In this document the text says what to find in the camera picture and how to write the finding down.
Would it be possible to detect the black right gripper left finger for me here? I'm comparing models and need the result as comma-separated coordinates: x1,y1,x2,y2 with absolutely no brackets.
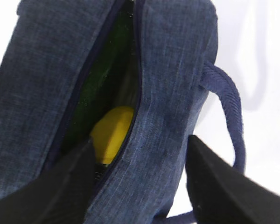
0,140,95,224

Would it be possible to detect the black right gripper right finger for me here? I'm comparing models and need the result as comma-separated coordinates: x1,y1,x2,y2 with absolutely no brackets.
185,135,280,224

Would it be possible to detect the navy blue lunch bag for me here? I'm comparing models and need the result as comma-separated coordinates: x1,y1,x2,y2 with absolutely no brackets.
0,0,245,224

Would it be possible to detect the green cucumber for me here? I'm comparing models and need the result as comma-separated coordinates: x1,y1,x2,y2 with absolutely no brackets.
60,13,133,154

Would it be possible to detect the yellow lemon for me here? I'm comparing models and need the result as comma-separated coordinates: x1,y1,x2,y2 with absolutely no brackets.
90,106,134,165

